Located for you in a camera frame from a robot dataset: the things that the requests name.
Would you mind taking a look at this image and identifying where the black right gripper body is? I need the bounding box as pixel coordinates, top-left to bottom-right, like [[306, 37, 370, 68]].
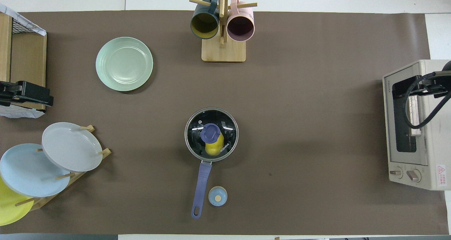
[[434, 60, 451, 99]]

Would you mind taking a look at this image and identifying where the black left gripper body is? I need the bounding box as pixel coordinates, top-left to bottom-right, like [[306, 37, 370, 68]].
[[0, 81, 22, 105]]

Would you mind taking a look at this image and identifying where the grey plate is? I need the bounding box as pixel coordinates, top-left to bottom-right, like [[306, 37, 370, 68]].
[[42, 122, 103, 172]]

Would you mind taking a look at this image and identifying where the light blue plate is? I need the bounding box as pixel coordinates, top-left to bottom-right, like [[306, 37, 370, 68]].
[[0, 143, 71, 198]]

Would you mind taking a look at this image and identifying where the mint green plate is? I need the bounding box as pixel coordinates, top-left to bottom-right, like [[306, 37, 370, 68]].
[[95, 37, 154, 92]]

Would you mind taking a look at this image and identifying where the wooden plate rack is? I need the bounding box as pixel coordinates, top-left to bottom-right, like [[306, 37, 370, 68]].
[[15, 125, 112, 211]]

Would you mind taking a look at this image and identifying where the yellow plate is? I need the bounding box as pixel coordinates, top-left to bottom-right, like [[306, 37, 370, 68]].
[[0, 177, 35, 226]]

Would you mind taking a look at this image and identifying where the wooden shelf board unit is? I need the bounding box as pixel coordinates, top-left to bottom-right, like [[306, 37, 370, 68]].
[[0, 13, 47, 111]]

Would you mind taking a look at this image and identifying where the beige toaster oven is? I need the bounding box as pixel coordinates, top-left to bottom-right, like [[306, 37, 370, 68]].
[[383, 59, 451, 191]]

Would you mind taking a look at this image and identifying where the white patterned paper bag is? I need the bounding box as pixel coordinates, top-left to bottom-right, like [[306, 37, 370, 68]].
[[0, 3, 47, 36]]

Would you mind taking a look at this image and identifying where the brown table mat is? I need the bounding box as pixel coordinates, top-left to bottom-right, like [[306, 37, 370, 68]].
[[0, 10, 450, 235]]

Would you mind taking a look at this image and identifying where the dark teal mug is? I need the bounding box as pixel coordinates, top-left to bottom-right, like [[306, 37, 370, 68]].
[[190, 0, 220, 40]]

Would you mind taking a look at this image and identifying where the dark blue saucepan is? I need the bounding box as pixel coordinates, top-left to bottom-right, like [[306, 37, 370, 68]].
[[184, 107, 239, 219]]

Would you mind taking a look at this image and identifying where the wooden mug tree stand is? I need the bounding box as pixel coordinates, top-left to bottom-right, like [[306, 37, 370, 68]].
[[189, 0, 258, 63]]

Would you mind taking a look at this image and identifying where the pink ribbed mug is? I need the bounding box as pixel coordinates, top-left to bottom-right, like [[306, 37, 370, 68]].
[[227, 0, 255, 42]]

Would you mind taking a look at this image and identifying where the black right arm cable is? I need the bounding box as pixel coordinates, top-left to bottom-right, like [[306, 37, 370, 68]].
[[403, 73, 451, 129]]

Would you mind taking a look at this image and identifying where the black wire basket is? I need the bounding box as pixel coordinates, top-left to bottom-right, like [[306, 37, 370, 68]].
[[12, 16, 39, 35]]

